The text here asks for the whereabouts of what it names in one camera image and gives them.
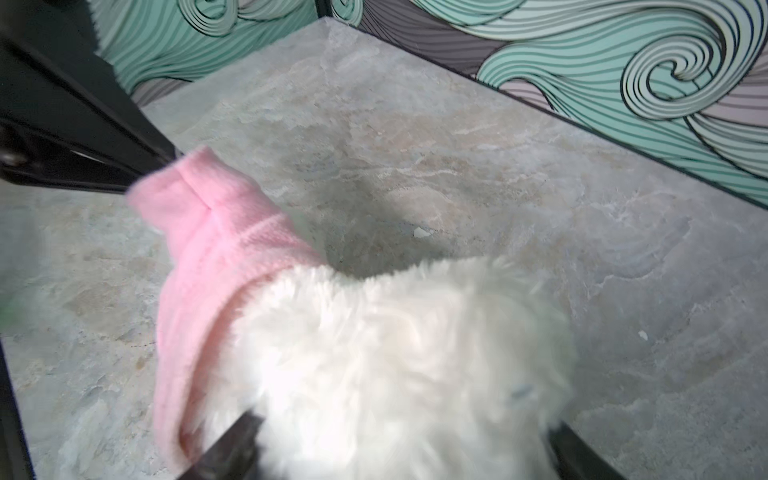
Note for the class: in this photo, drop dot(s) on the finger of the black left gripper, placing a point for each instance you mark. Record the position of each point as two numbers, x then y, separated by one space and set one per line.
65 121

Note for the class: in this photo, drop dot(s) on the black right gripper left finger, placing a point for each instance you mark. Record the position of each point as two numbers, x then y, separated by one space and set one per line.
234 456

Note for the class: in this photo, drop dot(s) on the pink knitted bear sweater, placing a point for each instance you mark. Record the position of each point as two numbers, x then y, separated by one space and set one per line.
225 237

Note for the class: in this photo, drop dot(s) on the white plush teddy bear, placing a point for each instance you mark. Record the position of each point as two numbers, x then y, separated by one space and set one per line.
452 369

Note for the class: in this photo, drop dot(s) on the black enclosure corner post left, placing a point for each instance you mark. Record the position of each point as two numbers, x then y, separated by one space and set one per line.
323 8

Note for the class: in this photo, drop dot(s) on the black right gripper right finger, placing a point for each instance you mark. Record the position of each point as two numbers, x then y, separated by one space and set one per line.
576 460

